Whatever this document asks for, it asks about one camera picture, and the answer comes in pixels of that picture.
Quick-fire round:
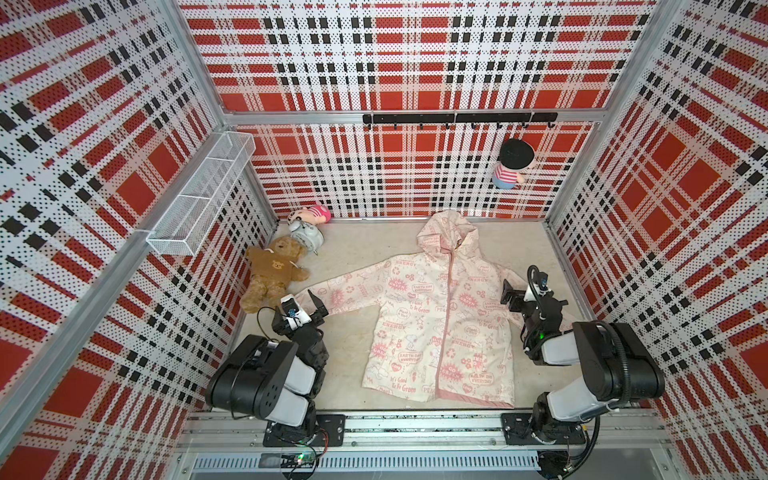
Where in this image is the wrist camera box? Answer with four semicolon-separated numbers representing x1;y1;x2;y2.
280;294;312;331
524;271;550;302

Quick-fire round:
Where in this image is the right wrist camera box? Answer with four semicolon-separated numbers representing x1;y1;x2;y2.
524;271;550;302

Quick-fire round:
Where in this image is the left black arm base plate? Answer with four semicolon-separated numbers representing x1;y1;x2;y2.
262;414;347;448

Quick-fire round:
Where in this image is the black wall hook rail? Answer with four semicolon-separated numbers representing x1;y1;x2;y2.
362;112;558;126

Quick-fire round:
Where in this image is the black-haired striped doll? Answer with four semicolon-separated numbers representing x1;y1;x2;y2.
492;138;535;190

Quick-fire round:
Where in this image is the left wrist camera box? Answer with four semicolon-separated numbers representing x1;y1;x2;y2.
280;294;312;331

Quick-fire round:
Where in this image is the white wire mesh basket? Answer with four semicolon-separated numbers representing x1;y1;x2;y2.
147;131;255;256

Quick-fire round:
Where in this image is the brown teddy bear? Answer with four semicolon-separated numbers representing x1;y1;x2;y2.
240;236;310;314

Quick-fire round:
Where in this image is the green circuit board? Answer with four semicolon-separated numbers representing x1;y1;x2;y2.
280;453;316;470

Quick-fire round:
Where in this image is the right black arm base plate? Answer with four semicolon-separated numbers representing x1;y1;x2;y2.
501;410;587;447

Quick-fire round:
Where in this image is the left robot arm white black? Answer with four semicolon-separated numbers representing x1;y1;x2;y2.
205;290;329;445

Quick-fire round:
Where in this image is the cream pink printed jacket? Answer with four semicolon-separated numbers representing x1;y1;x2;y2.
293;209;571;409

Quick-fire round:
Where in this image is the aluminium front rail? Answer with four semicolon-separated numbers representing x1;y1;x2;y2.
169;409;685;479

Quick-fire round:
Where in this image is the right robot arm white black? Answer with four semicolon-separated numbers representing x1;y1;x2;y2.
501;265;665;445

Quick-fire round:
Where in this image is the pink plush doll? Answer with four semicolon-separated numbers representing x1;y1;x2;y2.
288;204;332;226

